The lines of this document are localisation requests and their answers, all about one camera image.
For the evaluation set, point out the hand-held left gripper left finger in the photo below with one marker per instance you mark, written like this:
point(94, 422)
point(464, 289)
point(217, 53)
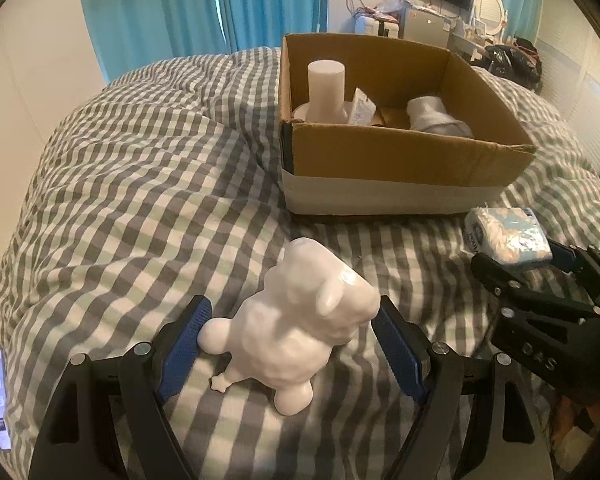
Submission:
point(185, 355)

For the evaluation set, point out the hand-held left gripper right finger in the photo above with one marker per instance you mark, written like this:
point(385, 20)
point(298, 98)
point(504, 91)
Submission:
point(400, 355)

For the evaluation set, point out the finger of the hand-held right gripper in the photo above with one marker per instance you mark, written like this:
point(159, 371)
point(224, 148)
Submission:
point(520, 290)
point(565, 257)

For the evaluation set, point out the white animal figurine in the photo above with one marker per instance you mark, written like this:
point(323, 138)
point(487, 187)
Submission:
point(280, 330)

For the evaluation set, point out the brown cardboard box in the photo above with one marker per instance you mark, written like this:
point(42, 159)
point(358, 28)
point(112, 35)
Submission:
point(380, 160)

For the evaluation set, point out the white sock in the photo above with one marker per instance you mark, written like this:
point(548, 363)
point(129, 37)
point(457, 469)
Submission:
point(435, 117)

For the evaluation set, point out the clear packet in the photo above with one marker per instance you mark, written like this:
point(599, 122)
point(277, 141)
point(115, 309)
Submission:
point(362, 107)

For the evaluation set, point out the white cylinder stand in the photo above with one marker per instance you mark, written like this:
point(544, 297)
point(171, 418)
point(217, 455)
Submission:
point(325, 85)

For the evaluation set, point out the grey checked blanket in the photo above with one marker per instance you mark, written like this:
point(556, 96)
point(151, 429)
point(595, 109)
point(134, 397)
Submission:
point(130, 185)

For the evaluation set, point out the white louvred wardrobe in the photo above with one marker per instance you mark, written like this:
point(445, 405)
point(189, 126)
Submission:
point(580, 60)

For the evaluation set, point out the white dressing table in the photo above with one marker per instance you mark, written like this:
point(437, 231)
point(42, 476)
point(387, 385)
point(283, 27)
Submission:
point(462, 40)

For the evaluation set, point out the white oval vanity mirror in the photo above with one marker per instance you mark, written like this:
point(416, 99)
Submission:
point(490, 10)

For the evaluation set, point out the silver mini fridge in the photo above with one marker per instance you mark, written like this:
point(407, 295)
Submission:
point(425, 25)

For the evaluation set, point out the clear plastic bag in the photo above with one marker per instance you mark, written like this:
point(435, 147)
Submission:
point(390, 5)

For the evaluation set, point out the wide blue curtain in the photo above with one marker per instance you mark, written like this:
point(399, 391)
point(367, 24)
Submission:
point(150, 10)

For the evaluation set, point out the blue window curtain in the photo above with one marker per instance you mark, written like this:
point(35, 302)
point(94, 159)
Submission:
point(275, 0)

